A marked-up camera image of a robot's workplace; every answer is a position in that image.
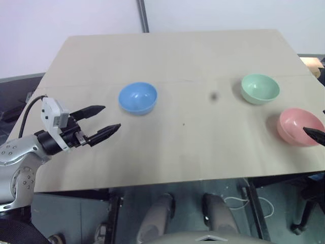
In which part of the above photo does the dark rounded robot leg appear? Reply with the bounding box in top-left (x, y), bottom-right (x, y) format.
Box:
top-left (202, 193), bottom-right (241, 236)
top-left (136, 193), bottom-right (176, 244)

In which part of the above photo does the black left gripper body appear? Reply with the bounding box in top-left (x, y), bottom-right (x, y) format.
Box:
top-left (59, 113), bottom-right (93, 148)

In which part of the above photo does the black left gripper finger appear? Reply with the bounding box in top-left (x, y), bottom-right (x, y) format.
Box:
top-left (87, 123), bottom-right (121, 147)
top-left (70, 105), bottom-right (106, 123)

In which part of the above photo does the green bowl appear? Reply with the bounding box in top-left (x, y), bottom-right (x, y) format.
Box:
top-left (240, 73), bottom-right (280, 106)

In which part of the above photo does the grey robot torso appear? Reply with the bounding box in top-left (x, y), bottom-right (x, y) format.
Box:
top-left (149, 230), bottom-right (275, 244)

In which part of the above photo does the dark rounded right robot leg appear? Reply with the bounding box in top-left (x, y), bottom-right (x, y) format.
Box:
top-left (202, 193), bottom-right (241, 236)

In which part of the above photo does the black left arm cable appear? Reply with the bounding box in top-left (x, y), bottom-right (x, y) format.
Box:
top-left (18, 94), bottom-right (48, 139)

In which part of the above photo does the black office chair base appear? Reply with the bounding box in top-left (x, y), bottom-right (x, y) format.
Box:
top-left (290, 174), bottom-right (325, 236)

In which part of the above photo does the grey metal pole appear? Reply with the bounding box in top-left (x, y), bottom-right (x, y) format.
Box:
top-left (136, 0), bottom-right (150, 34)

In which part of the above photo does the white floor cable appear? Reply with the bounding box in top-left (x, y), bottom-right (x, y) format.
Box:
top-left (224, 177), bottom-right (275, 220)

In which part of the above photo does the dark rounded left robot leg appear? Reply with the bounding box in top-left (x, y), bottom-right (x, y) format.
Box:
top-left (136, 193), bottom-right (176, 244)

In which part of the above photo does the blue bowl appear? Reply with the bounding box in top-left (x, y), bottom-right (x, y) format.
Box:
top-left (118, 81), bottom-right (158, 116)

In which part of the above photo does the red bowl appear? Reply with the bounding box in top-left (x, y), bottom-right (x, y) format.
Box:
top-left (276, 107), bottom-right (325, 148)

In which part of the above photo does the black table leg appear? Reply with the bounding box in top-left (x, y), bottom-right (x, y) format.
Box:
top-left (241, 177), bottom-right (270, 241)
top-left (107, 195), bottom-right (123, 244)

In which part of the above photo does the brown cardboard box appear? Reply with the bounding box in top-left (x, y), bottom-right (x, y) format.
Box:
top-left (299, 57), bottom-right (325, 77)

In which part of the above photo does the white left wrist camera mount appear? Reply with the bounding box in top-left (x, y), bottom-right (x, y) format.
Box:
top-left (41, 96), bottom-right (71, 151)

